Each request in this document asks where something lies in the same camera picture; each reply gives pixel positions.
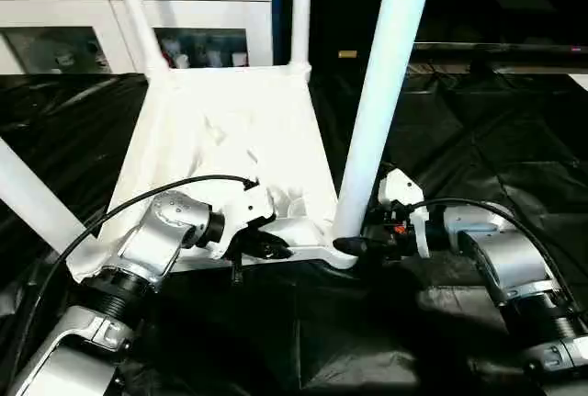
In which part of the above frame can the white plastic table top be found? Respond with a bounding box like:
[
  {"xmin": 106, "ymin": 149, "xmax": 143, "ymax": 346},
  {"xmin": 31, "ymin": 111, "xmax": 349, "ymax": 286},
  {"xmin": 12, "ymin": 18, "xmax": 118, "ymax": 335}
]
[{"xmin": 68, "ymin": 61, "xmax": 365, "ymax": 283}]

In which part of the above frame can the white plastic table leg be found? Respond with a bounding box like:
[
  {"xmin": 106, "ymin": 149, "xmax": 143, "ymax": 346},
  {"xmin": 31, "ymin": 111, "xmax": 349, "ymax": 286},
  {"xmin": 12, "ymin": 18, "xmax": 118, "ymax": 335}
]
[
  {"xmin": 329, "ymin": 0, "xmax": 441, "ymax": 244},
  {"xmin": 0, "ymin": 137, "xmax": 89, "ymax": 255},
  {"xmin": 110, "ymin": 0, "xmax": 172, "ymax": 86},
  {"xmin": 288, "ymin": 0, "xmax": 314, "ymax": 77}
]

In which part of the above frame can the black table mat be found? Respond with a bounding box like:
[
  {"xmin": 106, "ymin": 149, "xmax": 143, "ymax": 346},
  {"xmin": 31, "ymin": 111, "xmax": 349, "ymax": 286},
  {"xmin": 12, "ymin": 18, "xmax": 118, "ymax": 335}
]
[{"xmin": 0, "ymin": 65, "xmax": 588, "ymax": 396}]

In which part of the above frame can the black low cabinet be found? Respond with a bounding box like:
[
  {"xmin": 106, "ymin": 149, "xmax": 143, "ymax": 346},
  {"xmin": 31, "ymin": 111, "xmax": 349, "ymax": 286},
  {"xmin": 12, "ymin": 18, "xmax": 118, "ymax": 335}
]
[{"xmin": 311, "ymin": 0, "xmax": 588, "ymax": 77}]

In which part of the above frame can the white glass-door cabinet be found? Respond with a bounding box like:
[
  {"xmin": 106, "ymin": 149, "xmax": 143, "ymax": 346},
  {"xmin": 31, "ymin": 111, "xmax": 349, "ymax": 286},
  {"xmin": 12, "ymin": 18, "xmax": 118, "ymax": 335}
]
[{"xmin": 0, "ymin": 0, "xmax": 314, "ymax": 75}]

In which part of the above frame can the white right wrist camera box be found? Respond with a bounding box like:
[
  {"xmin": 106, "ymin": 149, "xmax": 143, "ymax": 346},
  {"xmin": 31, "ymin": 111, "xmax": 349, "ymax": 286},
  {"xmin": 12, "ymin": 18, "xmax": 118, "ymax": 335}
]
[{"xmin": 376, "ymin": 167, "xmax": 432, "ymax": 260}]

